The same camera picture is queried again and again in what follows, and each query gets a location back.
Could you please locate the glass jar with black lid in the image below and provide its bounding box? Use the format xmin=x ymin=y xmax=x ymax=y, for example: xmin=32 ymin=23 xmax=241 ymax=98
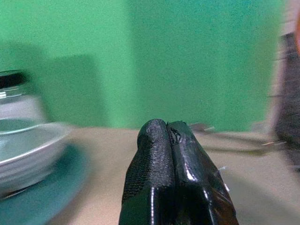
xmin=0 ymin=70 xmax=47 ymax=124

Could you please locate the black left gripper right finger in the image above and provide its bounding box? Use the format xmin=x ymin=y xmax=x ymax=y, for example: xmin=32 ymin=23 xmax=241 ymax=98
xmin=167 ymin=120 xmax=239 ymax=225

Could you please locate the white ceramic bowl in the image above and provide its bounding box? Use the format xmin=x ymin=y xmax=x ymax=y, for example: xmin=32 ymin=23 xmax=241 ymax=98
xmin=0 ymin=118 xmax=72 ymax=196

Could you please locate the green backdrop panel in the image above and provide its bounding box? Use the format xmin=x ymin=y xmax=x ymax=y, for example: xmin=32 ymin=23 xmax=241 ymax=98
xmin=0 ymin=0 xmax=132 ymax=129
xmin=128 ymin=0 xmax=289 ymax=133

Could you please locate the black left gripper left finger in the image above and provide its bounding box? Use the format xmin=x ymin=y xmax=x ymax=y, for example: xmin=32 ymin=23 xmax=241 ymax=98
xmin=119 ymin=118 xmax=176 ymax=225

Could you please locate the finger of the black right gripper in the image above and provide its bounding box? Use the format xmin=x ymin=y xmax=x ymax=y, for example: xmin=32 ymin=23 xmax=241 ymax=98
xmin=273 ymin=93 xmax=300 ymax=172

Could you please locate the teal plate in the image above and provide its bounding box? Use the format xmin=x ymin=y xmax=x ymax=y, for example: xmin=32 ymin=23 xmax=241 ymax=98
xmin=0 ymin=144 xmax=91 ymax=225

